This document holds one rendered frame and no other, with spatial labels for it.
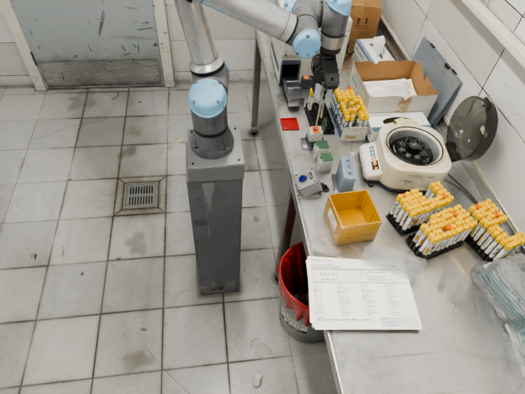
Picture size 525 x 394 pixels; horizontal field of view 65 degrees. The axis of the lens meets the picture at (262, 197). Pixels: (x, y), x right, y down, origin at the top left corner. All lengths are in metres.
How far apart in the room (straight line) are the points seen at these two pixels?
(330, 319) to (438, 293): 0.35
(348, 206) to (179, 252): 1.19
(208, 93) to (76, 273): 1.39
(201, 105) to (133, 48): 1.99
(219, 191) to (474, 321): 0.91
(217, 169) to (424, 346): 0.82
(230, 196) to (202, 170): 0.18
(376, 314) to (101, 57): 2.68
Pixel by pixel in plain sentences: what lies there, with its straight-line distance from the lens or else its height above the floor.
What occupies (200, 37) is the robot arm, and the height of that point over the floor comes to 1.30.
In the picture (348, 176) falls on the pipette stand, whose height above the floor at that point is 0.97.
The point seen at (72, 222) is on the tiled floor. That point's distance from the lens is 2.58.
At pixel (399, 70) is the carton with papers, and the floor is 0.98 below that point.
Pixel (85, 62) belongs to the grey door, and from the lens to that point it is 3.36.
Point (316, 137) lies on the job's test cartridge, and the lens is 1.56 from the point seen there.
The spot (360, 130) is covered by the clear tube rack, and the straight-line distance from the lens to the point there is 1.63.
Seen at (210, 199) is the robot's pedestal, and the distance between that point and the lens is 1.53.
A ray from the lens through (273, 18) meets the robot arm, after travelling 1.15.
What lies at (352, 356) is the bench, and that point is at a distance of 1.18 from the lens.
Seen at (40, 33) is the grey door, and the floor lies 0.45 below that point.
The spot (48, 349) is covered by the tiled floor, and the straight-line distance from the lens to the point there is 2.24.
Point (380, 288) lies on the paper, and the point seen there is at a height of 0.89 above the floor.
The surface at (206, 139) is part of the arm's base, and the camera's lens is 1.37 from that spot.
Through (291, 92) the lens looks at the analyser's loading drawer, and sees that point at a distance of 1.77.
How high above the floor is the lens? 1.95
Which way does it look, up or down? 50 degrees down
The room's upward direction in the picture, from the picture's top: 5 degrees clockwise
